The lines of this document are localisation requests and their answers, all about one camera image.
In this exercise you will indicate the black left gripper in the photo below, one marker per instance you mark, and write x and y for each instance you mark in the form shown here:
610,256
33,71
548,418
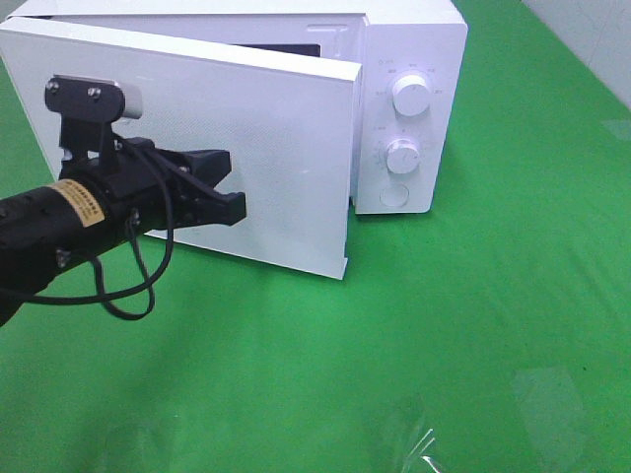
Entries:
133,183

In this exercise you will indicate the white microwave door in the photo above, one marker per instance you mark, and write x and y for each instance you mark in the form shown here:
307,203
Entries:
203,82

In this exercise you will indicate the round door release button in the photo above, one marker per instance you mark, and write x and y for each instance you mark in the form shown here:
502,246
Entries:
394,195

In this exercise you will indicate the white timer knob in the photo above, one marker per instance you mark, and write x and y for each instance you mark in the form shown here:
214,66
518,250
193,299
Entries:
402,156

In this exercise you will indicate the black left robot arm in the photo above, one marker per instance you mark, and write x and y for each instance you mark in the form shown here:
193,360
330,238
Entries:
52,229

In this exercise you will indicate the white upper power knob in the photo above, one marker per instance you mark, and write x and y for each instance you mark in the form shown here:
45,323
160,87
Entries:
411,95

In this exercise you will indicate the white microwave oven body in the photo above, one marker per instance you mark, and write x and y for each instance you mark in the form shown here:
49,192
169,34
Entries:
381,40

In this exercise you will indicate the clear tape strip front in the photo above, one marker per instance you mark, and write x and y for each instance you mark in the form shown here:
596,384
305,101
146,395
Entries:
419,458

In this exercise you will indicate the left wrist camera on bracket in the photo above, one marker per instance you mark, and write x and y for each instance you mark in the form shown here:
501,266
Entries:
88,107

